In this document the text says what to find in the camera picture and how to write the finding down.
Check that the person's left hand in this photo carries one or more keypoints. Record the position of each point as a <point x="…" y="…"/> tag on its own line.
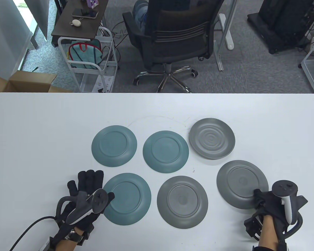
<point x="90" y="180"/>

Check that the person's right hand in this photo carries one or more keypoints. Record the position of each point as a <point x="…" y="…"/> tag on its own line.
<point x="269" y="206"/>

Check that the grey white handheld controller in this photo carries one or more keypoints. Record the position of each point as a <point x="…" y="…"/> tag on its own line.
<point x="284" y="187"/>
<point x="99" y="200"/>

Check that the grey plate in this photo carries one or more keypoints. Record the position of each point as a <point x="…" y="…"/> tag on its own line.
<point x="212" y="138"/>
<point x="240" y="180"/>
<point x="182" y="202"/>

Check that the teal plate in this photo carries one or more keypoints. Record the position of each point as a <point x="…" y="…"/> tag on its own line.
<point x="166" y="151"/>
<point x="128" y="198"/>
<point x="114" y="146"/>

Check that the black forearm module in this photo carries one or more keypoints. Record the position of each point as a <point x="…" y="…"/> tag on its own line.
<point x="47" y="245"/>

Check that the person's left forearm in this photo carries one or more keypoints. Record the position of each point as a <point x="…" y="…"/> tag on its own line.
<point x="66" y="245"/>

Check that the person's right forearm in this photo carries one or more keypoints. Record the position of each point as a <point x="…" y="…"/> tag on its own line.
<point x="268" y="232"/>

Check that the white rolling cart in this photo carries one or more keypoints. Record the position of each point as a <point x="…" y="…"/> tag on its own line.
<point x="87" y="82"/>

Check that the white printed sheet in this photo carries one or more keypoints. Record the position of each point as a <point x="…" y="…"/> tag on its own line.
<point x="104" y="82"/>

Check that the cardboard box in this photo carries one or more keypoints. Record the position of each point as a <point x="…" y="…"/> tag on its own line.
<point x="28" y="81"/>

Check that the teal bag red trim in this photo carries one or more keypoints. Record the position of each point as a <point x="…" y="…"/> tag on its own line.
<point x="85" y="56"/>

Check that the dark brown side desk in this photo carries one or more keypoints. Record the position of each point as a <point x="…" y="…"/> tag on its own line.
<point x="68" y="28"/>

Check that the white computer mouse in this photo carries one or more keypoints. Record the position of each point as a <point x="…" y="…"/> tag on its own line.
<point x="76" y="23"/>

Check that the dark smartphone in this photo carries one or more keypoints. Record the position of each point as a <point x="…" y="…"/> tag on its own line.
<point x="85" y="13"/>

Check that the grey partition panel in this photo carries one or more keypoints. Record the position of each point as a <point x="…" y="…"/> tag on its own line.
<point x="39" y="15"/>

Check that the black office chair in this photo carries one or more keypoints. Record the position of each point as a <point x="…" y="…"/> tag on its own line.
<point x="183" y="31"/>

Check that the purple box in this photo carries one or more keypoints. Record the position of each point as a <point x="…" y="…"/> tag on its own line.
<point x="92" y="2"/>

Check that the black equipment case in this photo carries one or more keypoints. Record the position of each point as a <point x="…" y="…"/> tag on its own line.
<point x="282" y="23"/>

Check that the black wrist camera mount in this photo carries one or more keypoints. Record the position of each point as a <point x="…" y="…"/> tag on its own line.
<point x="252" y="227"/>

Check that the white desk frame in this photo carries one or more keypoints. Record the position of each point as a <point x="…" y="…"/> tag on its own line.
<point x="228" y="39"/>

